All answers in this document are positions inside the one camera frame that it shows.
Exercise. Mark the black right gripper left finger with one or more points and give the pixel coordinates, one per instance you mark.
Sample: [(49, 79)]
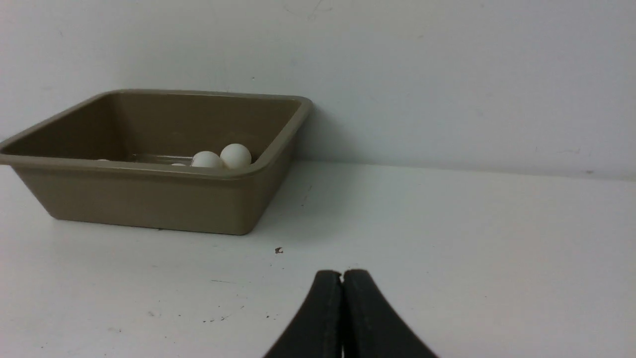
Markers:
[(314, 332)]

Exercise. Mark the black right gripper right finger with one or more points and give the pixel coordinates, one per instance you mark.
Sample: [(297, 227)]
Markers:
[(372, 328)]

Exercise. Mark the white ping-pong ball with logo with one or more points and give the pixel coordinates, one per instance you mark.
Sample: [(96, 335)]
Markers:
[(207, 159)]

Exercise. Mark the tan plastic bin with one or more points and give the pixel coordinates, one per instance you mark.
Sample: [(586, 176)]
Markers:
[(123, 157)]

